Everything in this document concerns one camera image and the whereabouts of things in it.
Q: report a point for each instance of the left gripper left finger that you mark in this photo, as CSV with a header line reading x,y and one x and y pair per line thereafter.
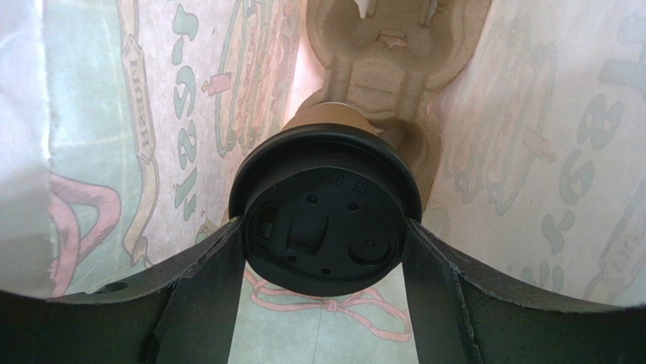
x,y
182,310

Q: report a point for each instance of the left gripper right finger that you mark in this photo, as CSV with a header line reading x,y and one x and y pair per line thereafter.
x,y
464,311

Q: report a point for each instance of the single black lid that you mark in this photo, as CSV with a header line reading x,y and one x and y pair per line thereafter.
x,y
324,209

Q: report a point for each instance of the green paper gift bag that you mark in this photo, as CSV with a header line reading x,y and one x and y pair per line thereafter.
x,y
124,124

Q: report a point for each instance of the single paper cup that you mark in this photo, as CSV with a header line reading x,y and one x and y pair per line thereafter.
x,y
330,113

